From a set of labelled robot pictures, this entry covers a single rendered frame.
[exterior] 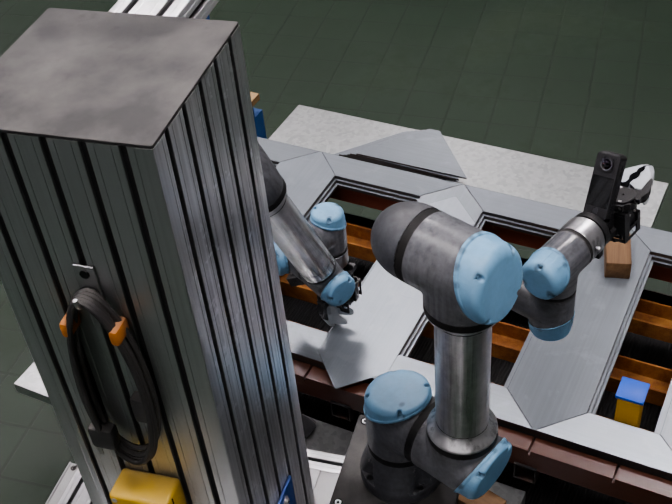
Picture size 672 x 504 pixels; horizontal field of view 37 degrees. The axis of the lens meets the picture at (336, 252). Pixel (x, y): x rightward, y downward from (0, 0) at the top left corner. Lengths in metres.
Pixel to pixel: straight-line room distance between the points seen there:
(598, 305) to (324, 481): 0.85
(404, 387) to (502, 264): 0.44
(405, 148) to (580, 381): 1.05
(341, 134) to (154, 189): 2.20
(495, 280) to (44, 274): 0.58
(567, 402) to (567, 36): 3.15
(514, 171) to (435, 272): 1.68
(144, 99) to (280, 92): 3.79
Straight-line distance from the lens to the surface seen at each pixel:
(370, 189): 2.85
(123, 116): 1.06
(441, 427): 1.64
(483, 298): 1.37
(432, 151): 3.05
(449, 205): 2.76
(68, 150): 1.06
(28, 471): 3.46
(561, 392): 2.31
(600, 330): 2.45
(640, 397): 2.27
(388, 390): 1.75
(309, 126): 3.27
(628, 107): 4.71
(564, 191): 2.98
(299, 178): 2.90
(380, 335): 2.41
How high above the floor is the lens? 2.59
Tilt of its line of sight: 41 degrees down
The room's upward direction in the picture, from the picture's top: 6 degrees counter-clockwise
